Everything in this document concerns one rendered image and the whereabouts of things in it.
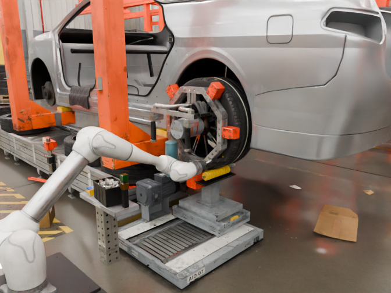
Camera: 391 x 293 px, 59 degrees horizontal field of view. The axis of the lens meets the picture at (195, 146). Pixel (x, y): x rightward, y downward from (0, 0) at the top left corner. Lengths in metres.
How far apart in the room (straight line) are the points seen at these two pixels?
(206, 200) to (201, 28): 1.25
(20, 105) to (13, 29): 0.79
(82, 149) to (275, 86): 1.14
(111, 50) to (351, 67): 1.50
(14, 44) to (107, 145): 2.73
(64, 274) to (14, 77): 2.81
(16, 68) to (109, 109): 1.94
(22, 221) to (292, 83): 1.55
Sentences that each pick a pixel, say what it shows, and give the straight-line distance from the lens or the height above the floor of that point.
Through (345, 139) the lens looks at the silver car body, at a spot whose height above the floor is 0.88.
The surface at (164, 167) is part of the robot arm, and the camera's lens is 2.14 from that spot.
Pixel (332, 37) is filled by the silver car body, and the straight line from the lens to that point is 1.97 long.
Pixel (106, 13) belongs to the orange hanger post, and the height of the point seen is 1.59.
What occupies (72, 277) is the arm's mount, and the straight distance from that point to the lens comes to 1.81.
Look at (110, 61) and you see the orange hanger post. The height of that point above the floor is 1.29.
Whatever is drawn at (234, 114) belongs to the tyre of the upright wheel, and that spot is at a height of 0.96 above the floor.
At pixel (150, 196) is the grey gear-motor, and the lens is 2.58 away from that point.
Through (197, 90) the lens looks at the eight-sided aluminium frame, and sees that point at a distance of 2.32.
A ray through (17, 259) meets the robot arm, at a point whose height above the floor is 0.53.
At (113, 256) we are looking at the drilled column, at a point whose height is 0.05.
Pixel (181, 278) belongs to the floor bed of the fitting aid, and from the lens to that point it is 2.13.
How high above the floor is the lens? 1.31
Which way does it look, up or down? 14 degrees down
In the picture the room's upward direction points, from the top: straight up
